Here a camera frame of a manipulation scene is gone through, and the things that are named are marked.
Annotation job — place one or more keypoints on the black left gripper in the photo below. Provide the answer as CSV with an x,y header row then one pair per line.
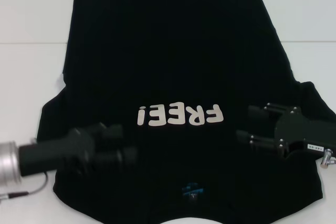
x,y
57,150

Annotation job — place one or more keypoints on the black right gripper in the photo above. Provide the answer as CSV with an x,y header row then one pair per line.
x,y
294,129

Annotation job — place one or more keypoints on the black shirt with FREE print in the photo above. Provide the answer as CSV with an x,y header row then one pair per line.
x,y
168,51

